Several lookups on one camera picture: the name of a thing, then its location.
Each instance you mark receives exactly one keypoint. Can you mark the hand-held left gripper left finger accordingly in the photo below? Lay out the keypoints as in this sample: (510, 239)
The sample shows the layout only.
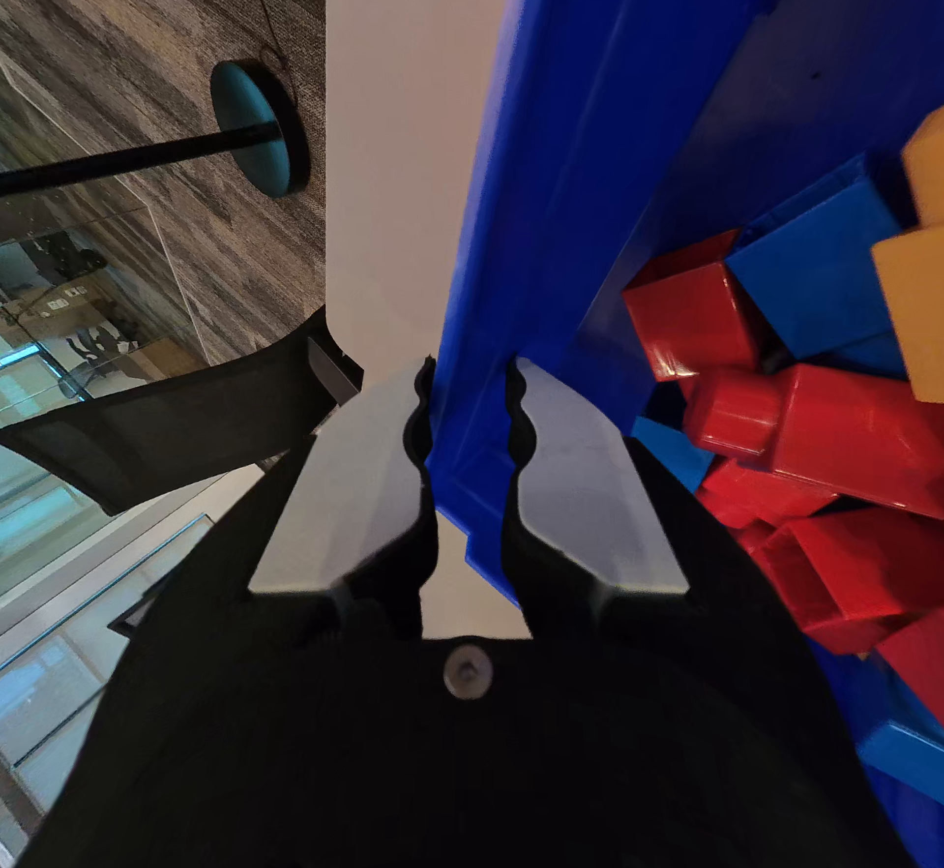
(346, 499)

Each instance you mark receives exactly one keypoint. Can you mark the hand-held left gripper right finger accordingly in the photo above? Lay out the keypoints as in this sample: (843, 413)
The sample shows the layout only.
(590, 499)

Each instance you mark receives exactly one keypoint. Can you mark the pile of mixed toy blocks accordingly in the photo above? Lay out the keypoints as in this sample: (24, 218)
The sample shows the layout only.
(833, 433)

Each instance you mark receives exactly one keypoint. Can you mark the blue tagged plastic bin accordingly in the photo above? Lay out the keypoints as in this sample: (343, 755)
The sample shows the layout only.
(590, 145)

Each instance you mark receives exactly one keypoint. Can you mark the black floor lamp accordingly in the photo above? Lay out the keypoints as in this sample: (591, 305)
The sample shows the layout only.
(254, 130)

